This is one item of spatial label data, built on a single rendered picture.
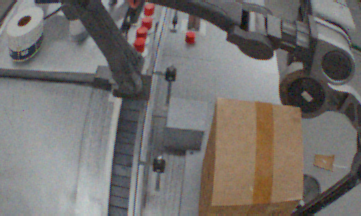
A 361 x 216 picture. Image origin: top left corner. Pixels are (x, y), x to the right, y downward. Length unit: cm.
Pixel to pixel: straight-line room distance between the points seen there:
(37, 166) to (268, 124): 72
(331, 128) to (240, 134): 172
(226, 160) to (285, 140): 17
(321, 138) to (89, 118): 158
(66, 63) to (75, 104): 16
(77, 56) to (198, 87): 43
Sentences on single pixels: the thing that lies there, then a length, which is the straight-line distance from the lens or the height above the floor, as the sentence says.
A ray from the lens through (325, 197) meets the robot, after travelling 172.
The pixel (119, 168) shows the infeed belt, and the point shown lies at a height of 88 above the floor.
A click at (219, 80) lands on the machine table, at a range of 162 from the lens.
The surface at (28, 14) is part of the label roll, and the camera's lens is 171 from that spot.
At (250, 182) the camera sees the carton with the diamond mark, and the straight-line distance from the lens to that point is 106.
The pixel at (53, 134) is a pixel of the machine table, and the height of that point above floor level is 83.
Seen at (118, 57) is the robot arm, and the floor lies 123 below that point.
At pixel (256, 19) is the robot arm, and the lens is 89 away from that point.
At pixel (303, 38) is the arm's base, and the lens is 87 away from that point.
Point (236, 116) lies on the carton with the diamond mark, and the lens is 116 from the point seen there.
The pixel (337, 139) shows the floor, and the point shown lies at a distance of 277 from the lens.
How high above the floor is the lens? 200
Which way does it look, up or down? 50 degrees down
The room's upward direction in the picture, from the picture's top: 7 degrees clockwise
